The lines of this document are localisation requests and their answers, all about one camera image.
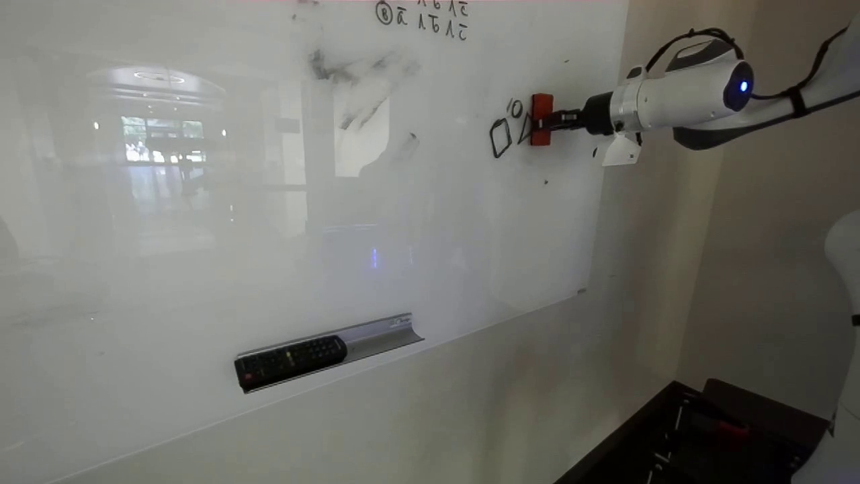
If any thin black cable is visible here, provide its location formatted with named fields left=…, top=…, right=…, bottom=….
left=642, top=23, right=746, bottom=76

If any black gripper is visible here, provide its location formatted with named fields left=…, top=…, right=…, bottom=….
left=545, top=91, right=620, bottom=140

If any orange board duster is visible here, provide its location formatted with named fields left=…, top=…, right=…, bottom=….
left=526, top=88, right=557, bottom=150

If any dark table with clutter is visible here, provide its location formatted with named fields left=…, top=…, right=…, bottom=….
left=554, top=377, right=834, bottom=484

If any white glass whiteboard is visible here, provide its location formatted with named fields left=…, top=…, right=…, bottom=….
left=0, top=0, right=632, bottom=463

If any grey whiteboard tray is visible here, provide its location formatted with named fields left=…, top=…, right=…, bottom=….
left=234, top=310, right=427, bottom=394

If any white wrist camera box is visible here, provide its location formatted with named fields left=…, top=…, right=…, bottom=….
left=597, top=132, right=646, bottom=170

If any thick black cable sleeve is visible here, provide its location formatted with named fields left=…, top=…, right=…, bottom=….
left=670, top=23, right=854, bottom=152

